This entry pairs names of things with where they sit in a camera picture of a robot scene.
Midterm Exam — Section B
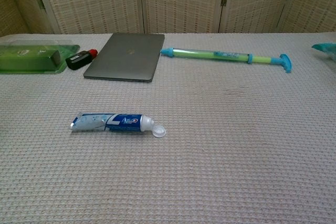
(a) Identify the blue white toothpaste tube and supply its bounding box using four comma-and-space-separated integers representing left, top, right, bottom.
69, 113, 168, 138

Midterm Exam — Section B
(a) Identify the black bottle with red cap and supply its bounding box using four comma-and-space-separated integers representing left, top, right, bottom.
65, 48, 99, 71

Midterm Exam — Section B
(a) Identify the blue green water pump toy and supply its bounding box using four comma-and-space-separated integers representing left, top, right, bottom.
160, 46, 292, 74

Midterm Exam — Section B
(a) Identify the grey closed laptop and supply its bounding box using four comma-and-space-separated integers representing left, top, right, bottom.
83, 33, 165, 83

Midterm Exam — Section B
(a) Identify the beige woven tablecloth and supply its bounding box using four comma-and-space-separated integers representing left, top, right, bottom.
0, 33, 336, 224

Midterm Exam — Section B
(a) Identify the woven folding screen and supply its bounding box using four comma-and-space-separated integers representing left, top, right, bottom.
0, 0, 336, 35

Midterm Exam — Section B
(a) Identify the green plastic blister package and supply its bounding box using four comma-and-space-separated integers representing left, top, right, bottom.
0, 38, 80, 74

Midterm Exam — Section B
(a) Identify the teal plastic packet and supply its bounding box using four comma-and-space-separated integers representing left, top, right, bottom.
311, 42, 336, 63

